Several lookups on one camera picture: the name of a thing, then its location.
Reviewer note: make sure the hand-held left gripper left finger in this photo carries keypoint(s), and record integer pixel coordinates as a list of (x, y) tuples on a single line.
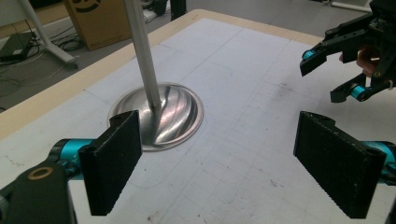
[(109, 165)]

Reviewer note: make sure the black frame strut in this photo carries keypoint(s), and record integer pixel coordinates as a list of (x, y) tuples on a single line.
[(178, 9)]

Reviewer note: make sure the flat black device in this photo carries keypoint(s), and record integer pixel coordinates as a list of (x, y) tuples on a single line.
[(15, 46)]

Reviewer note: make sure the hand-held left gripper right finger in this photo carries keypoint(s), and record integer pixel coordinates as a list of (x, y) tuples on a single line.
[(336, 165)]

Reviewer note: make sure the brown cardboard box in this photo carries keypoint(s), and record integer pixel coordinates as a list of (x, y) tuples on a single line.
[(99, 28)]

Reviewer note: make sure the long white stand leg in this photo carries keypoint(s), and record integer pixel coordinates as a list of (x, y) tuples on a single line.
[(46, 43)]

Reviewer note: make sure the metal stand with round base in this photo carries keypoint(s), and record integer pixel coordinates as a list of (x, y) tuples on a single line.
[(174, 118)]

